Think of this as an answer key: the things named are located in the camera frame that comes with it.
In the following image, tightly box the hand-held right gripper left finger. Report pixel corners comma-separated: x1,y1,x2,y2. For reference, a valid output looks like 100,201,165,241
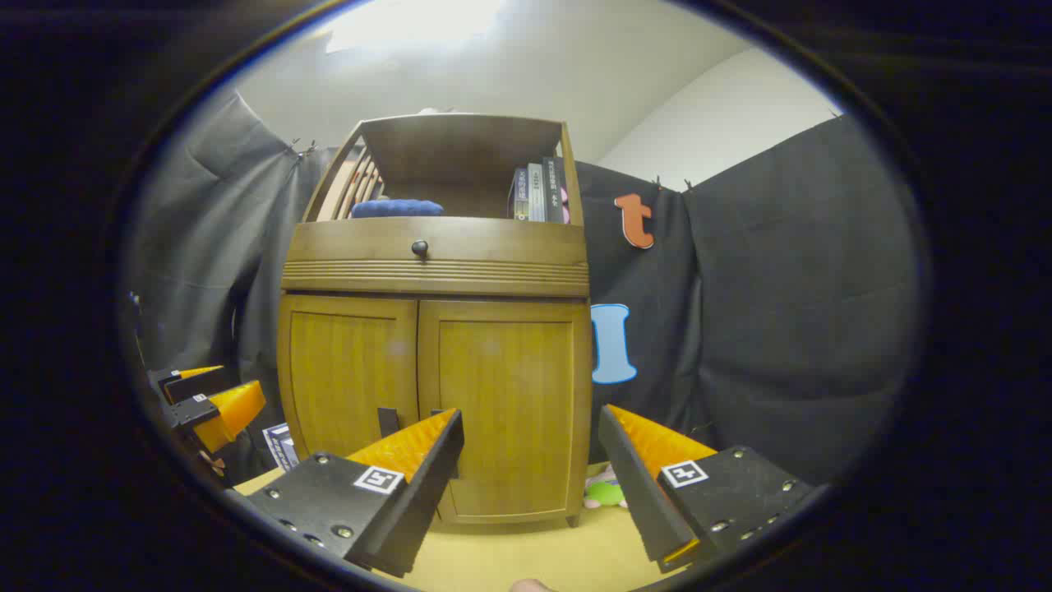
224,407,466,579

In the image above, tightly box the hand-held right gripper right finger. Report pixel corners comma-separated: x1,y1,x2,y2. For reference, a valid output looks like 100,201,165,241
597,403,816,575

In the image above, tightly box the wooden shoe cabinet door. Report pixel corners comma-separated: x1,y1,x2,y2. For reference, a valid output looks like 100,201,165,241
418,298,593,525
278,294,420,461

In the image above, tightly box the wooden double-door shoe cabinet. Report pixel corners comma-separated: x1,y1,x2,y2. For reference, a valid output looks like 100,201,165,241
275,111,594,527

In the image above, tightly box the wooden cabinet drawer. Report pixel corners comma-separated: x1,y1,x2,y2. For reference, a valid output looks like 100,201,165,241
286,216,589,266

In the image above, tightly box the green plush toy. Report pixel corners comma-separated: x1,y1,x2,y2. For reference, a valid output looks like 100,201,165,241
585,465,630,509

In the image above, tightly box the black backdrop cloth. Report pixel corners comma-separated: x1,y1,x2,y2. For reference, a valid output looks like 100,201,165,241
127,90,921,486

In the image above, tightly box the folded blue cloth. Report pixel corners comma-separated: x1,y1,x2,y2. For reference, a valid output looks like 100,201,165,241
351,198,445,219

